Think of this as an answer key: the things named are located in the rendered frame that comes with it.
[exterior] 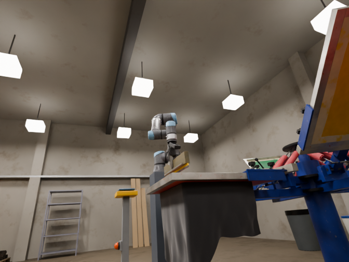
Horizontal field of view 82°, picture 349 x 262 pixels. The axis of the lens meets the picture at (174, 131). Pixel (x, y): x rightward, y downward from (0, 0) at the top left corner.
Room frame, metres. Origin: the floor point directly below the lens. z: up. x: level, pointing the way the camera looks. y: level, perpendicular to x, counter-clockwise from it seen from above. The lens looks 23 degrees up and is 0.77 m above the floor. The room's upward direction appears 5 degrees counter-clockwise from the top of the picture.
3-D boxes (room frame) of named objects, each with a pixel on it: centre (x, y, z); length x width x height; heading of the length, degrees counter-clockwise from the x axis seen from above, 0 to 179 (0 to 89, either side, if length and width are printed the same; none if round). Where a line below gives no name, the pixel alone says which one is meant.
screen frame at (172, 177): (1.46, -0.22, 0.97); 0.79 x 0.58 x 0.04; 113
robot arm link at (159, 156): (2.05, 0.18, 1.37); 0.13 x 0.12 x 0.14; 92
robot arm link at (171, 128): (1.39, 0.02, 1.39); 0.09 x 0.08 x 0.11; 2
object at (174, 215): (1.35, 0.05, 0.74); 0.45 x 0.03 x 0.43; 23
